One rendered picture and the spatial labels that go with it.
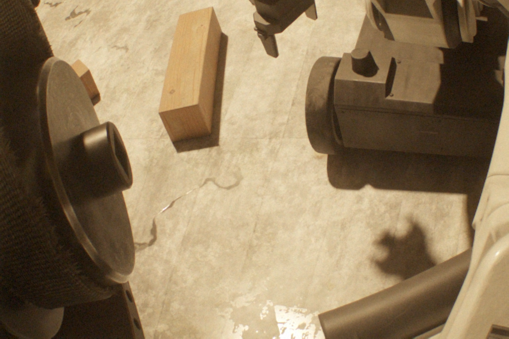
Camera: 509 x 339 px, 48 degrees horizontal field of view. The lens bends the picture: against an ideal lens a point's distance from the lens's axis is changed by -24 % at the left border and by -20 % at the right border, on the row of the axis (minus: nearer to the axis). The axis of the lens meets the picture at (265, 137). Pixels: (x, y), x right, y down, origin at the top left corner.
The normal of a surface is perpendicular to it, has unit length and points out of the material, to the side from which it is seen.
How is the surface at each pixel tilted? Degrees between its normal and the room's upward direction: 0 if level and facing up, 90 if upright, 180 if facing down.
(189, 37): 0
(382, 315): 17
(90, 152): 27
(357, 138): 90
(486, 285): 32
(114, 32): 0
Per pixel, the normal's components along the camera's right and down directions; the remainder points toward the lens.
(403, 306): -0.18, -0.46
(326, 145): -0.26, 0.81
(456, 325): -0.73, -0.39
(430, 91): -0.25, -0.68
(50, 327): 0.94, -0.33
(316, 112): -0.38, 0.21
